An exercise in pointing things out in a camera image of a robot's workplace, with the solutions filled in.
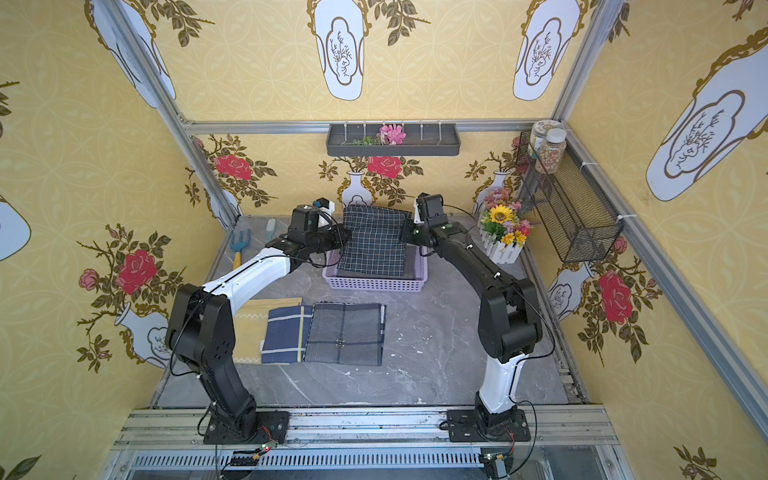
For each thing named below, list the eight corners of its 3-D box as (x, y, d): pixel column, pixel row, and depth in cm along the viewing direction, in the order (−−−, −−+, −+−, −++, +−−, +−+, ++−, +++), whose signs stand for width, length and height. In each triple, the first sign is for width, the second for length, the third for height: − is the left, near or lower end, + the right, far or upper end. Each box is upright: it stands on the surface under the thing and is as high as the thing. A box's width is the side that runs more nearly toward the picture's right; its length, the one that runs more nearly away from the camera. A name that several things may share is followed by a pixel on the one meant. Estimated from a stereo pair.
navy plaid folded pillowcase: (258, 364, 86) (255, 361, 84) (273, 309, 97) (270, 305, 95) (304, 364, 86) (302, 361, 84) (313, 309, 97) (312, 305, 95)
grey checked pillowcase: (304, 365, 86) (302, 362, 84) (314, 306, 98) (313, 302, 96) (385, 365, 86) (385, 362, 84) (385, 306, 98) (385, 302, 96)
